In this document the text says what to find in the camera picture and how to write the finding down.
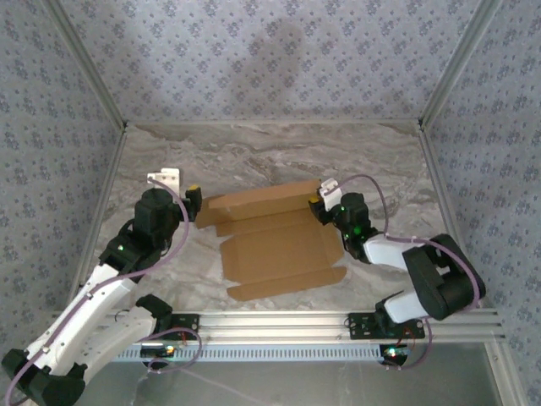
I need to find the brown cardboard paper box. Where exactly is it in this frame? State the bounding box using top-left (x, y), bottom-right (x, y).
top-left (194, 178), bottom-right (347, 303)

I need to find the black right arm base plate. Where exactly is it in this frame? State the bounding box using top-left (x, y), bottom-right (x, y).
top-left (347, 311), bottom-right (426, 342)

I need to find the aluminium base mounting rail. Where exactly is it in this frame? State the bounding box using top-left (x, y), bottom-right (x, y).
top-left (52, 310), bottom-right (507, 344)

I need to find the grey slotted cable duct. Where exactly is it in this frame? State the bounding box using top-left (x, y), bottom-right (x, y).
top-left (113, 343), bottom-right (388, 364)

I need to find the circuit board with green light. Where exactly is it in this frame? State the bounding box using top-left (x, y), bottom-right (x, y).
top-left (139, 344), bottom-right (177, 359)
top-left (379, 344), bottom-right (410, 367)

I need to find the aluminium frame post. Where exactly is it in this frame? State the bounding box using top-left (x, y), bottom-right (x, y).
top-left (485, 342), bottom-right (527, 406)
top-left (44, 0), bottom-right (128, 128)
top-left (417, 0), bottom-right (507, 130)

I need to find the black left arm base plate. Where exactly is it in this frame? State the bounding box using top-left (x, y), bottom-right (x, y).
top-left (151, 311), bottom-right (200, 342)

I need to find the thin aluminium table edge rail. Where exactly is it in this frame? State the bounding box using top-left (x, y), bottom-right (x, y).
top-left (125, 119), bottom-right (422, 127)

